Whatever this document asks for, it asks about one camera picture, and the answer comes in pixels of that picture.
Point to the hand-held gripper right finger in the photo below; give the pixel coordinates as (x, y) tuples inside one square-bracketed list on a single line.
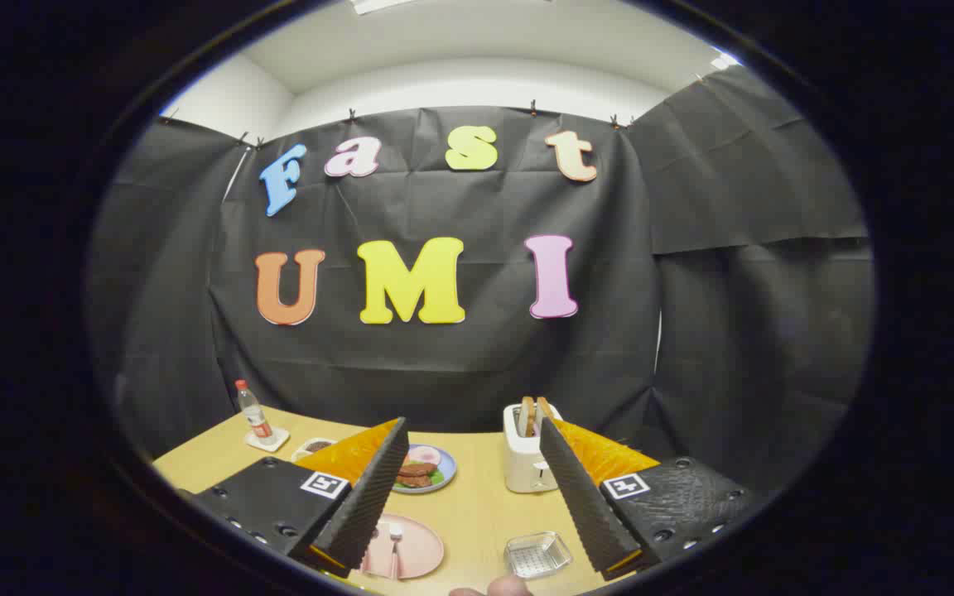
[(580, 505)]

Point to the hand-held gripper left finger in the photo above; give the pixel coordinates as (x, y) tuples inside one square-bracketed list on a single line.
[(369, 505)]

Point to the brown meat slice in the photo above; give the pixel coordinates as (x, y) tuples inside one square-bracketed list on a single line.
[(417, 469), (413, 481)]

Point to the clear plastic tray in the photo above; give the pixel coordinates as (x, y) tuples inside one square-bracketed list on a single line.
[(537, 556)]

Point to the pink plate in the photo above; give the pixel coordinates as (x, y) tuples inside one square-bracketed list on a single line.
[(423, 546)]

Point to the white toaster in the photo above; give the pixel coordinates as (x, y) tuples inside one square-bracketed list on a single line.
[(522, 463)]

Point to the green lettuce leaf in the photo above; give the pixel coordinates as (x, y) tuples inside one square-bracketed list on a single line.
[(437, 477)]

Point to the pink ham slice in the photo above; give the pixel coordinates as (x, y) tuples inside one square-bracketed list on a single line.
[(425, 454)]

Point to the white divided condiment tray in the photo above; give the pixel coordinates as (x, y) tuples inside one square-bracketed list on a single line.
[(311, 447)]

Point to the blue plate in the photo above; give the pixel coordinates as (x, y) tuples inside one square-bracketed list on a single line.
[(446, 473)]

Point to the toast bread slice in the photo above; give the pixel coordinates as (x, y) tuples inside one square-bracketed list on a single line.
[(527, 414), (543, 410)]

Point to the white square coaster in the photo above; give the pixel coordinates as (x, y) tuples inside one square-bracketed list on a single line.
[(277, 440)]

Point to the clear water bottle red label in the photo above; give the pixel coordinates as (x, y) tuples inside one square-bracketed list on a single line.
[(255, 418)]

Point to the ceiling light panel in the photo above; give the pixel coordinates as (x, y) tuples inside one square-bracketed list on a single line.
[(378, 5)]

